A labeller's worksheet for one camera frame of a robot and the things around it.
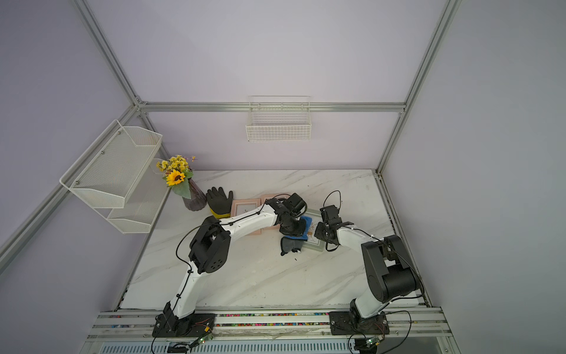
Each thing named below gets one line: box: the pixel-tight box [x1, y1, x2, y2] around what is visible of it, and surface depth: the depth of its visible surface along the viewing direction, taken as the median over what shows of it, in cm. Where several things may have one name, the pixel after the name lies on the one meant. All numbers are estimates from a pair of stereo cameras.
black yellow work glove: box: [206, 186, 234, 219], surface depth 108 cm
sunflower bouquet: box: [156, 154, 197, 200], surface depth 87 cm
